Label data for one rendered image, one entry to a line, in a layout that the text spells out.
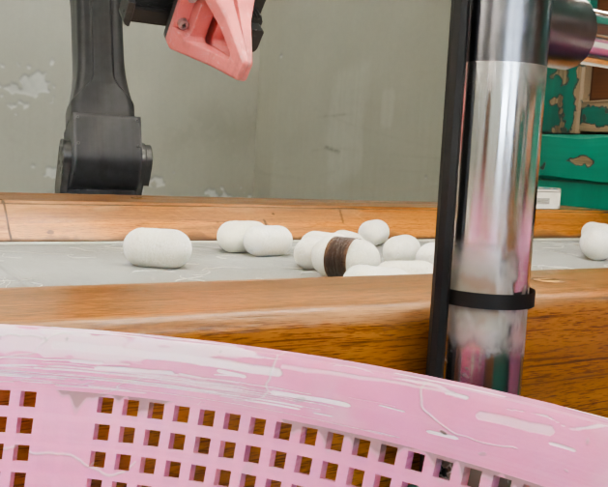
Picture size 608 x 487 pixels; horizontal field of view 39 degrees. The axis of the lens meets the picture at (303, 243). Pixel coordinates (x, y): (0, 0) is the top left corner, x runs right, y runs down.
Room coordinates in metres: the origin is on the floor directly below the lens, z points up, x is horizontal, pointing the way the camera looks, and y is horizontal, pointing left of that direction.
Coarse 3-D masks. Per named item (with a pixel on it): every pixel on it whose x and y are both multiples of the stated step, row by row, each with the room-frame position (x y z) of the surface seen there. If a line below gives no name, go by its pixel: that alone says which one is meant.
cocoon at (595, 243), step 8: (584, 232) 0.63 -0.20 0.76; (592, 232) 0.61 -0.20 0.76; (600, 232) 0.60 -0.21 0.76; (584, 240) 0.61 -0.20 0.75; (592, 240) 0.60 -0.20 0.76; (600, 240) 0.60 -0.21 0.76; (584, 248) 0.61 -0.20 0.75; (592, 248) 0.60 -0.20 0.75; (600, 248) 0.60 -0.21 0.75; (592, 256) 0.60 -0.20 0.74; (600, 256) 0.60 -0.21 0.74
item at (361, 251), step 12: (324, 240) 0.45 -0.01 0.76; (360, 240) 0.44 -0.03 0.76; (312, 252) 0.45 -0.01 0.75; (348, 252) 0.44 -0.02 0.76; (360, 252) 0.43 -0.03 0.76; (372, 252) 0.44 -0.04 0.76; (312, 264) 0.45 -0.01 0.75; (348, 264) 0.44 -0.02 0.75; (360, 264) 0.43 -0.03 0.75; (372, 264) 0.44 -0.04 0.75
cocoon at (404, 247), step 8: (392, 240) 0.51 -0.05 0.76; (400, 240) 0.51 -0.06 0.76; (408, 240) 0.51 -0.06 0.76; (416, 240) 0.52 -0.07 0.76; (384, 248) 0.51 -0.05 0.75; (392, 248) 0.50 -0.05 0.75; (400, 248) 0.50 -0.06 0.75; (408, 248) 0.50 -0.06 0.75; (416, 248) 0.51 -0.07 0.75; (384, 256) 0.51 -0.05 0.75; (392, 256) 0.50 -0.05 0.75; (400, 256) 0.50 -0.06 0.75; (408, 256) 0.50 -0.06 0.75
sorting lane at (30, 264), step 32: (0, 256) 0.47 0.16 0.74; (32, 256) 0.47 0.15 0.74; (64, 256) 0.48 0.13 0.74; (96, 256) 0.49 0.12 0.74; (192, 256) 0.51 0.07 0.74; (224, 256) 0.52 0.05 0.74; (256, 256) 0.53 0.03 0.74; (288, 256) 0.54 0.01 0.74; (544, 256) 0.62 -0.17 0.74; (576, 256) 0.63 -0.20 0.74
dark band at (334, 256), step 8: (336, 240) 0.45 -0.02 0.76; (344, 240) 0.44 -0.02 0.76; (352, 240) 0.44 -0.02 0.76; (328, 248) 0.44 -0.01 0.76; (336, 248) 0.44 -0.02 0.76; (344, 248) 0.44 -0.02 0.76; (328, 256) 0.44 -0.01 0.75; (336, 256) 0.44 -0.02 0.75; (344, 256) 0.44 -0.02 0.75; (328, 264) 0.44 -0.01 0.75; (336, 264) 0.44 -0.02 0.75; (344, 264) 0.44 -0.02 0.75; (328, 272) 0.44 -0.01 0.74; (336, 272) 0.44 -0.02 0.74; (344, 272) 0.44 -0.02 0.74
